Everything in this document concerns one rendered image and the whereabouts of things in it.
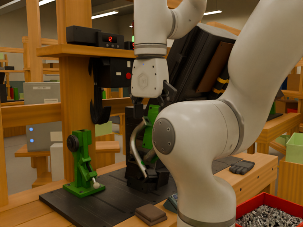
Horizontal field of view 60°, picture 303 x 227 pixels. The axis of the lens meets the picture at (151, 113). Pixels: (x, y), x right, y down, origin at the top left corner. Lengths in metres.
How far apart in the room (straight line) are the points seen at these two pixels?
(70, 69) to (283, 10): 1.05
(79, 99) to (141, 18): 0.74
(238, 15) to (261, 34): 10.60
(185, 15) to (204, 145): 0.38
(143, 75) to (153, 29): 0.11
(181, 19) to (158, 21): 0.08
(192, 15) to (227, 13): 10.52
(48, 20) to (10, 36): 1.81
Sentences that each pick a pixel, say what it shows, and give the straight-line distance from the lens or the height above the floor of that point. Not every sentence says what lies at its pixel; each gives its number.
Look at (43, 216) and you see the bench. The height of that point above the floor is 0.88.
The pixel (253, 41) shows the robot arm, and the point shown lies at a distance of 0.42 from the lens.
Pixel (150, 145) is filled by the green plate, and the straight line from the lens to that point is 1.23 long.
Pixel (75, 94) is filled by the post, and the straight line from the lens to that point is 1.32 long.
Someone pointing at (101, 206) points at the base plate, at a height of 0.90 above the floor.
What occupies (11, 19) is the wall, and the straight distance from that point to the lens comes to 11.85.
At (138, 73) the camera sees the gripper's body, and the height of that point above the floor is 1.41.
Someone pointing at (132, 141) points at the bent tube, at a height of 1.10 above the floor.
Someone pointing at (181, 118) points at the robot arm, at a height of 1.34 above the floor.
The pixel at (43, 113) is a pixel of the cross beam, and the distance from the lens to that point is 1.35.
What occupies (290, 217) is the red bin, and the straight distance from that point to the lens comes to 1.18.
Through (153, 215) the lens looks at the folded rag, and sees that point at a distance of 0.98.
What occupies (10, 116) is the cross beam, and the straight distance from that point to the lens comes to 1.30.
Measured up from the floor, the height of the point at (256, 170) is 0.90.
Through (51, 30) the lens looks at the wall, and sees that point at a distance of 12.50.
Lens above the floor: 1.40
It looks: 8 degrees down
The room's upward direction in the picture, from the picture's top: straight up
